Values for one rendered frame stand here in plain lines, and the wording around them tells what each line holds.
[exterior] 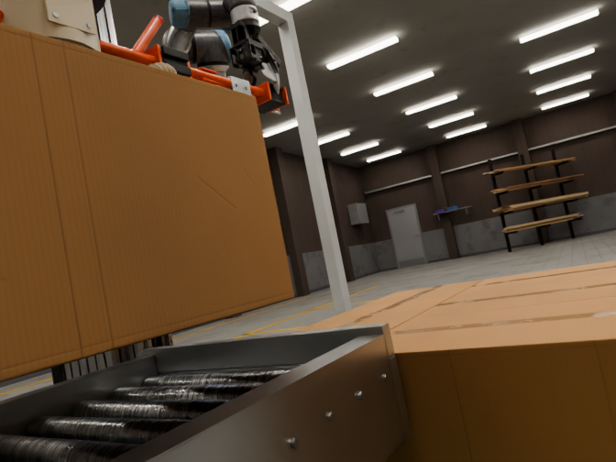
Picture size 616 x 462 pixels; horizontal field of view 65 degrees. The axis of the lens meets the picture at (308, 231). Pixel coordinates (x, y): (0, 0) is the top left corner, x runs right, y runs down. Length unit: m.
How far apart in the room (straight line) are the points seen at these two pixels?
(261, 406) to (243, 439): 0.05
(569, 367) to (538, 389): 0.06
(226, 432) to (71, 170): 0.36
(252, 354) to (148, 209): 0.48
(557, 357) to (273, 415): 0.48
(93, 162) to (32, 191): 0.09
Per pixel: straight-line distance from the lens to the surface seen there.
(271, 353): 1.04
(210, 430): 0.56
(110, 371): 1.25
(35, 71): 0.69
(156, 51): 1.09
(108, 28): 2.08
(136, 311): 0.67
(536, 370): 0.90
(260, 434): 0.61
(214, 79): 1.20
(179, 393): 1.05
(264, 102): 1.33
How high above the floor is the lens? 0.74
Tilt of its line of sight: 4 degrees up
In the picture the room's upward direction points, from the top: 11 degrees counter-clockwise
